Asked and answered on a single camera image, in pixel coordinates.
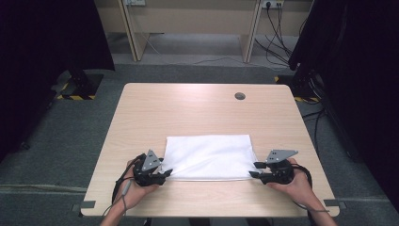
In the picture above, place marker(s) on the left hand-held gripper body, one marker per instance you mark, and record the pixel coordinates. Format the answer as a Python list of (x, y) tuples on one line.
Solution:
[(146, 175)]

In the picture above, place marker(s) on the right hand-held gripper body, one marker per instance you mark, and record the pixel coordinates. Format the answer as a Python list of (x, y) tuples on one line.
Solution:
[(280, 171)]

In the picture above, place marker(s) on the white printed sleeveless shirt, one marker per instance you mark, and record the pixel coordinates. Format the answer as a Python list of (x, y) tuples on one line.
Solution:
[(210, 157)]

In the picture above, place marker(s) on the person's left hand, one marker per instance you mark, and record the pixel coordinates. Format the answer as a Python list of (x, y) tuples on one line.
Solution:
[(138, 194)]

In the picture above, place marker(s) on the person's right hand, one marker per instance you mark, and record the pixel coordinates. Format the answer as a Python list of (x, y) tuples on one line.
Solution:
[(299, 191)]

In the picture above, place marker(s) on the grey tape strip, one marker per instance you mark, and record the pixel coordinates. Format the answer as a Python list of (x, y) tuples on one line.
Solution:
[(85, 205), (335, 203)]

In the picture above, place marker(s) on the black stand base striped tape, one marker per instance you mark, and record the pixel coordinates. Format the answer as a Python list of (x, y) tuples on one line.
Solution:
[(81, 86), (302, 88)]

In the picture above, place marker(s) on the black curtain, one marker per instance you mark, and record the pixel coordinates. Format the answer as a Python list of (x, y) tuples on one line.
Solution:
[(37, 62), (360, 78)]

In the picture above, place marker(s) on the white socket with black plugs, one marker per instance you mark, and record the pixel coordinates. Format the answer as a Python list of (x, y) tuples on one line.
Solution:
[(272, 3)]

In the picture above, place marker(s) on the light wooden desk frame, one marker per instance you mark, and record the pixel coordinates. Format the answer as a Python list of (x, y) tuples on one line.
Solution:
[(188, 19)]

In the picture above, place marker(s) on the white wall socket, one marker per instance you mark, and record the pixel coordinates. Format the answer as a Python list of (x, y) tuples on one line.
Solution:
[(135, 2)]

